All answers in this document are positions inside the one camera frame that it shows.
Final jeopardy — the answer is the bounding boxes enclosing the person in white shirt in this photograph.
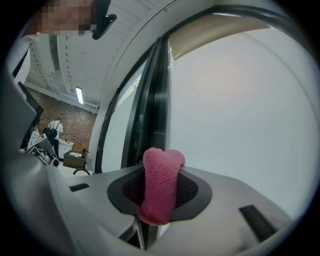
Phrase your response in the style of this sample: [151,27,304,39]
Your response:
[12,32,41,83]

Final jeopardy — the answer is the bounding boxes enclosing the white washbasin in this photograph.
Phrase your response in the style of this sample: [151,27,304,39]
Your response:
[58,139,75,156]

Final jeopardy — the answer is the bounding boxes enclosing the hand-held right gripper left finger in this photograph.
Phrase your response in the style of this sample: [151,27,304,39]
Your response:
[64,165,145,256]

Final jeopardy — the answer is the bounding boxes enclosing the brown wooden cabinet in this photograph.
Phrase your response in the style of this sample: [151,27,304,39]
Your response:
[62,149,88,168]

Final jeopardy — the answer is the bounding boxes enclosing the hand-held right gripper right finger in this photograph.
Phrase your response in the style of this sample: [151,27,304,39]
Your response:
[147,164,293,256]

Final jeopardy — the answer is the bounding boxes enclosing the frosted glass panel black frame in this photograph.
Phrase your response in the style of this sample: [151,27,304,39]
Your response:
[94,37,166,173]

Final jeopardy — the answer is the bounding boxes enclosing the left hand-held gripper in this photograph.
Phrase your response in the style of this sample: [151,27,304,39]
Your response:
[21,133,61,168]

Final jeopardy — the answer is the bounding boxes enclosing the fluorescent ceiling light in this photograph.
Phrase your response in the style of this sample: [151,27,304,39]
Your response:
[75,86,85,105]

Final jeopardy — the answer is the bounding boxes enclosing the black window frame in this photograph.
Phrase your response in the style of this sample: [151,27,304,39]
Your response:
[119,4,318,221]

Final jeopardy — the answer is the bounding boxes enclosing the black head-mounted camera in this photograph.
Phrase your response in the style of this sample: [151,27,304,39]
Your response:
[91,0,118,41]

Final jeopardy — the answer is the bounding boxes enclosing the pink cleaning cloth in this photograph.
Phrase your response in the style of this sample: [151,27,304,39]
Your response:
[139,147,187,225]

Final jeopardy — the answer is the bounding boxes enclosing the white bathtub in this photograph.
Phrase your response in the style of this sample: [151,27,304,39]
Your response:
[58,164,96,181]

